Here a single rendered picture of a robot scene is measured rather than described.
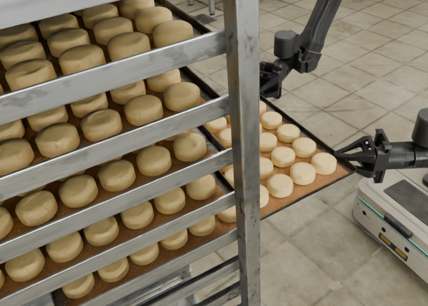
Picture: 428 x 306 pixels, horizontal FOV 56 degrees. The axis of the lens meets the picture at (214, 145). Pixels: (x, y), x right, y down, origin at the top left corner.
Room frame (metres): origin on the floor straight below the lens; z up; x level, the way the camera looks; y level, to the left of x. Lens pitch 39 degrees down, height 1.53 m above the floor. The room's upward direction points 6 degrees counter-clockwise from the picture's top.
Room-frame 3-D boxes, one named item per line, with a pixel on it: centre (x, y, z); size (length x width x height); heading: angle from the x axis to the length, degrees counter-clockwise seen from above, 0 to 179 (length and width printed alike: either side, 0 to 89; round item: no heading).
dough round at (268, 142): (0.69, -0.11, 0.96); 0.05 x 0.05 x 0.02
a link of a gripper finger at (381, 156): (0.62, -0.29, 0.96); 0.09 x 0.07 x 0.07; 86
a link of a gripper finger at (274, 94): (0.93, -0.15, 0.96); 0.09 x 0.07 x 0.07; 146
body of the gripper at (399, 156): (0.61, -0.37, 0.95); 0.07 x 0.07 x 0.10; 86
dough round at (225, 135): (0.72, -0.04, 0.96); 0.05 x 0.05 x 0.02
